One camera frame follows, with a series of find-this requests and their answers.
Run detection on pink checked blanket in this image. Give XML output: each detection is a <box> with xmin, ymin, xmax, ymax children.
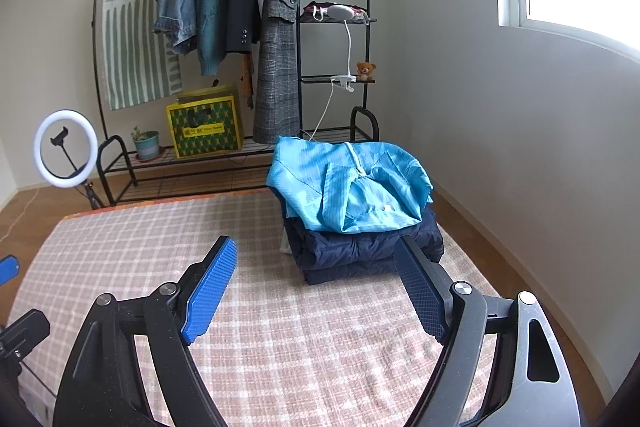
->
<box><xmin>7</xmin><ymin>187</ymin><xmax>501</xmax><ymax>427</ymax></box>

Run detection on blue pinstriped work coat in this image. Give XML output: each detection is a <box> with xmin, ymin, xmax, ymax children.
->
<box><xmin>266</xmin><ymin>136</ymin><xmax>435</xmax><ymax>235</ymax></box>

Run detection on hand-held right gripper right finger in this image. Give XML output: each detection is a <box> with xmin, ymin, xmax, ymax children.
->
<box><xmin>393</xmin><ymin>236</ymin><xmax>582</xmax><ymax>427</ymax></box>

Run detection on grey plaid long coat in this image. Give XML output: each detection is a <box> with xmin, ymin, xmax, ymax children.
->
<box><xmin>251</xmin><ymin>0</ymin><xmax>302</xmax><ymax>146</ymax></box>

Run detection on small potted plant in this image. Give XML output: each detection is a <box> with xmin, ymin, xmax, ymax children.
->
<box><xmin>131</xmin><ymin>125</ymin><xmax>161</xmax><ymax>162</ymax></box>

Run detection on green striped hanging rug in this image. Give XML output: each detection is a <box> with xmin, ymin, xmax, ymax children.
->
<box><xmin>100</xmin><ymin>0</ymin><xmax>185</xmax><ymax>112</ymax></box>

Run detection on white ring light on stand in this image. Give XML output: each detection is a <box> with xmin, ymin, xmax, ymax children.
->
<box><xmin>33</xmin><ymin>109</ymin><xmax>108</xmax><ymax>210</ymax></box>

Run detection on teal knit sweater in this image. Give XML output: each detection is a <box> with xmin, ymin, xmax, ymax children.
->
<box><xmin>195</xmin><ymin>0</ymin><xmax>232</xmax><ymax>76</ymax></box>

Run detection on yellow patterned box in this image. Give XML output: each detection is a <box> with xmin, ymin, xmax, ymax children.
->
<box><xmin>166</xmin><ymin>86</ymin><xmax>246</xmax><ymax>158</ymax></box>

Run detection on orange scarf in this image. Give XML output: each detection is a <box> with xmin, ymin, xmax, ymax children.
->
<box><xmin>239</xmin><ymin>52</ymin><xmax>257</xmax><ymax>112</ymax></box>

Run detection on folded navy padded jacket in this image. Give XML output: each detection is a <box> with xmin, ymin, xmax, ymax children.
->
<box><xmin>284</xmin><ymin>207</ymin><xmax>445</xmax><ymax>286</ymax></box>

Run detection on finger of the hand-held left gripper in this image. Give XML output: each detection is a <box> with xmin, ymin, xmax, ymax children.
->
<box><xmin>0</xmin><ymin>310</ymin><xmax>52</xmax><ymax>378</ymax></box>
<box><xmin>0</xmin><ymin>255</ymin><xmax>21</xmax><ymax>286</ymax></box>

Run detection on folded pink clothes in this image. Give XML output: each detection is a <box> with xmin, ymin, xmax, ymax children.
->
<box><xmin>302</xmin><ymin>1</ymin><xmax>370</xmax><ymax>22</ymax></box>

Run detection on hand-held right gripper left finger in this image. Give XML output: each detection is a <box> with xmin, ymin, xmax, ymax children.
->
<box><xmin>52</xmin><ymin>234</ymin><xmax>239</xmax><ymax>427</ymax></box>

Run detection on white clip lamp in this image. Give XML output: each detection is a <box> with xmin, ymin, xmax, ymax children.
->
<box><xmin>300</xmin><ymin>5</ymin><xmax>373</xmax><ymax>142</ymax></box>

